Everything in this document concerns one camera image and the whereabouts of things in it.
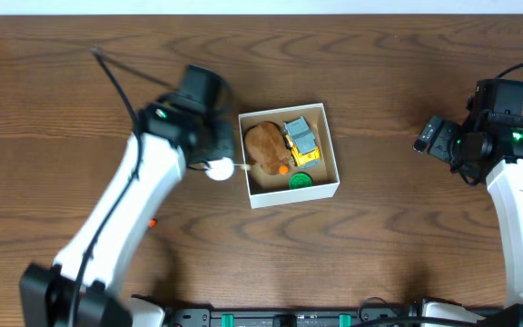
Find small pellet drum toy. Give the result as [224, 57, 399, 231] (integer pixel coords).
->
[205, 157, 252, 182]

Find brown plush toy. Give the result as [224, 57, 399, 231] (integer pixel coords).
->
[244, 121, 291, 175]

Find yellow grey toy truck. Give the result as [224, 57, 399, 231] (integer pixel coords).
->
[284, 116, 321, 169]

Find green round toy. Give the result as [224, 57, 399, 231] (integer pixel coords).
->
[288, 173, 313, 190]

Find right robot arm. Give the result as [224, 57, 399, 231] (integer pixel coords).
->
[413, 77, 523, 326]

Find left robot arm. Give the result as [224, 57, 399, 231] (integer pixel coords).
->
[19, 65, 235, 326]

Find white cardboard box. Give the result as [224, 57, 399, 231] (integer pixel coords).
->
[238, 103, 340, 209]

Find left black cable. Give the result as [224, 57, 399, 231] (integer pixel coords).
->
[65, 46, 176, 327]

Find black mounting rail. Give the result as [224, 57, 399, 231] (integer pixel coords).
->
[163, 297, 500, 327]

